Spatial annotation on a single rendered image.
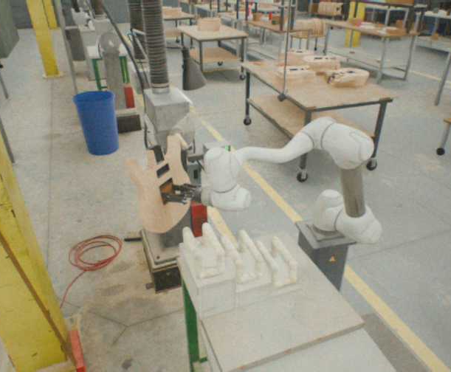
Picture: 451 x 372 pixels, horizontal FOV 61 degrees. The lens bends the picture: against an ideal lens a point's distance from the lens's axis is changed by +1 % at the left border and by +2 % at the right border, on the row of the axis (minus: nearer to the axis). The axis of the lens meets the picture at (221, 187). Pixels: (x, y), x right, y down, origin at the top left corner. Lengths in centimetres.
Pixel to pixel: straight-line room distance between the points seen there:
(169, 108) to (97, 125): 308
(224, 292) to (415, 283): 207
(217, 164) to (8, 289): 135
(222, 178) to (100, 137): 367
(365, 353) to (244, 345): 43
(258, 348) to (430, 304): 192
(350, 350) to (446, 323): 161
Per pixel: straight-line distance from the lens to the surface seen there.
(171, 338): 269
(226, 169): 143
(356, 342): 159
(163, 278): 288
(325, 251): 232
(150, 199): 166
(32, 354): 265
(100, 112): 488
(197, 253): 139
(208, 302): 149
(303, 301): 163
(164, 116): 191
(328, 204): 220
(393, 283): 323
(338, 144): 170
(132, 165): 156
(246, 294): 154
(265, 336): 150
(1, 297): 233
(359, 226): 210
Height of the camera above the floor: 212
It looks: 31 degrees down
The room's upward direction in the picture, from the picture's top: 1 degrees counter-clockwise
